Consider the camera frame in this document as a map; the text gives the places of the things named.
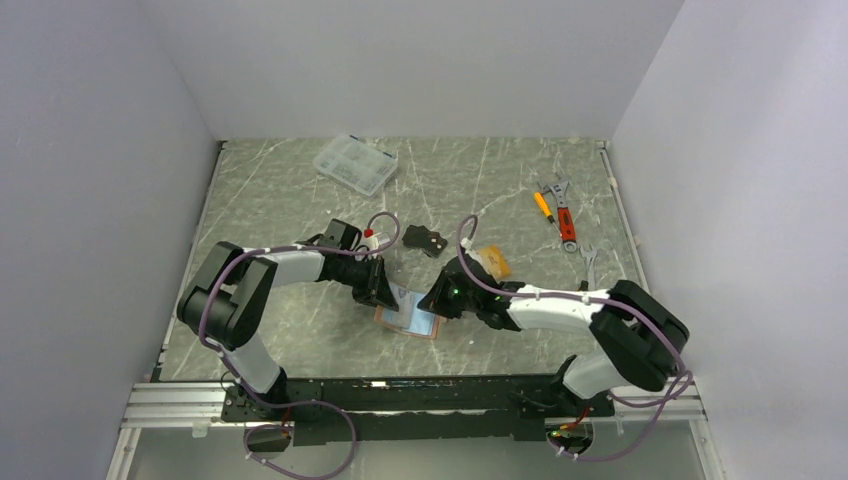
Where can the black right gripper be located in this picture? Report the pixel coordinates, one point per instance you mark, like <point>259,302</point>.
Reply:
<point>434,301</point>

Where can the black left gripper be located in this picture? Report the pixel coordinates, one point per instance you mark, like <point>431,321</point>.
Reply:
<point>376,288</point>

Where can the brown leather card holder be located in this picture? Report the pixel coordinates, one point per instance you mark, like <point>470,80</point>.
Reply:
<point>424,325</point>

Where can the white credit card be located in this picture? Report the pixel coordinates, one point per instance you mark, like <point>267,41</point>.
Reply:
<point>407,301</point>

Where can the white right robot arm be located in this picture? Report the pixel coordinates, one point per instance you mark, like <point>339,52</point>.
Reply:
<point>638,339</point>

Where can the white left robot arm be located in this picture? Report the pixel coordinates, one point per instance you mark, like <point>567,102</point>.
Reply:
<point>224,303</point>

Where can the clear plastic organizer box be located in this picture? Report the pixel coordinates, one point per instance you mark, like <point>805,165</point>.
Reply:
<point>353,163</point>

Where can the silver combination wrench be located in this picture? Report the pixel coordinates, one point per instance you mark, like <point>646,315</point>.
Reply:
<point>589,255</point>

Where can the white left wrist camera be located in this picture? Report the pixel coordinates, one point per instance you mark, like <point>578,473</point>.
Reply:
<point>374,240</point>

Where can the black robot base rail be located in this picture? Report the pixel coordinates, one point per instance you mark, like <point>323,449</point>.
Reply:
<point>519,407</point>

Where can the yellow handled screwdriver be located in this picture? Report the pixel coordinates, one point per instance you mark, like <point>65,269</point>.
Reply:
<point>544,208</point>

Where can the red handled adjustable wrench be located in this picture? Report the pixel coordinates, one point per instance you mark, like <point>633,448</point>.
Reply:
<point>556,197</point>

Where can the aluminium frame rail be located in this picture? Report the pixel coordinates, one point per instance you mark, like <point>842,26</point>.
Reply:
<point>163,405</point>

